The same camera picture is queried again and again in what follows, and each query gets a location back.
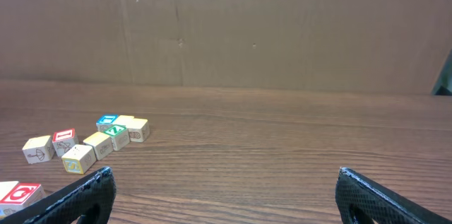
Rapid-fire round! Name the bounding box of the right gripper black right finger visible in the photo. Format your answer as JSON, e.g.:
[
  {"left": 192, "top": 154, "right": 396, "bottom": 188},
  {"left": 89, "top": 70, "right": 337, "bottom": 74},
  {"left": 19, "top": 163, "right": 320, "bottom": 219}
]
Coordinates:
[{"left": 335, "top": 167, "right": 451, "bottom": 224}]

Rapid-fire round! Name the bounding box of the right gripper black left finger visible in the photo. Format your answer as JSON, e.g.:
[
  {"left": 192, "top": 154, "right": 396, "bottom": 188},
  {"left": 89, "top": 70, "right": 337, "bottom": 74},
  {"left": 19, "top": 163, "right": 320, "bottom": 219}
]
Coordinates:
[{"left": 1, "top": 166, "right": 117, "bottom": 224}]

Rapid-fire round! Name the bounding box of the plain picture wooden block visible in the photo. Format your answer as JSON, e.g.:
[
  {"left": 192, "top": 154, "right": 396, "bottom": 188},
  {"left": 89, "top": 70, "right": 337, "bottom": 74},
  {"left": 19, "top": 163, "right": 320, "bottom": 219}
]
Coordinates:
[{"left": 61, "top": 144, "right": 97, "bottom": 175}]

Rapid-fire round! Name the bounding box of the red C wooden block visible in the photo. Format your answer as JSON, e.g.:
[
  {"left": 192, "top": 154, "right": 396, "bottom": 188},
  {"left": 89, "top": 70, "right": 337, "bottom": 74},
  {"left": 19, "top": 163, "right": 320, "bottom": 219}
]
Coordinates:
[{"left": 1, "top": 183, "right": 46, "bottom": 216}]

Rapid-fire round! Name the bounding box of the yellow wooden block centre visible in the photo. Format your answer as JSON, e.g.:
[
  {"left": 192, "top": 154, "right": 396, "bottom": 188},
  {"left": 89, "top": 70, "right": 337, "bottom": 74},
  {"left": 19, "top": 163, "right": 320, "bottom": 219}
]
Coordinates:
[{"left": 83, "top": 132, "right": 114, "bottom": 160}]

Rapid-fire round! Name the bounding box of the red I wooden block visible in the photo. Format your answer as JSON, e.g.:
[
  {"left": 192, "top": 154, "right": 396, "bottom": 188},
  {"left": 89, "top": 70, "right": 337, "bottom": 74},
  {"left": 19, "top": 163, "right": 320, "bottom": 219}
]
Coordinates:
[{"left": 52, "top": 128, "right": 79, "bottom": 157}]

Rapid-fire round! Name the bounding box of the green Z wooden block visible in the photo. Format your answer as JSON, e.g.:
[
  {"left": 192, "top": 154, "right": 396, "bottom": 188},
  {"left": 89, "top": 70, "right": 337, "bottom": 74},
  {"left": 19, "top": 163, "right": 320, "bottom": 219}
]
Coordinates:
[{"left": 104, "top": 124, "right": 131, "bottom": 151}]

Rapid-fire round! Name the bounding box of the blue letter wooden block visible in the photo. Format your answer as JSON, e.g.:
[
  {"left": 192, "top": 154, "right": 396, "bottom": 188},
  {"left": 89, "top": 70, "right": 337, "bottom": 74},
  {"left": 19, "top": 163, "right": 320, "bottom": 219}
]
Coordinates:
[{"left": 96, "top": 114, "right": 119, "bottom": 132}]

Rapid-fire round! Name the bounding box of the yellow framed wooden block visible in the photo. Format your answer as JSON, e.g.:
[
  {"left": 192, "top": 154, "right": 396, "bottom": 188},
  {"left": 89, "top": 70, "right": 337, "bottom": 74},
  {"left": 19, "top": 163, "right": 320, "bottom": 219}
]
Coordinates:
[{"left": 126, "top": 118, "right": 150, "bottom": 143}]

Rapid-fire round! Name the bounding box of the yellow top wooden block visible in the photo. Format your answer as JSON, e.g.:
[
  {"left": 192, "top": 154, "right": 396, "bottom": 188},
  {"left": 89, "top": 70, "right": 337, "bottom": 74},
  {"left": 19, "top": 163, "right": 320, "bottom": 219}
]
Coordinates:
[{"left": 112, "top": 115, "right": 135, "bottom": 126}]

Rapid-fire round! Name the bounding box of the cardboard backdrop panel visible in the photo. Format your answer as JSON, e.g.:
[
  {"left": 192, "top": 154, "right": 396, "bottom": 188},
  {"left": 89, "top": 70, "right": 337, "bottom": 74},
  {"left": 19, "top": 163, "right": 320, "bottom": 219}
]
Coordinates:
[{"left": 1, "top": 0, "right": 451, "bottom": 94}]

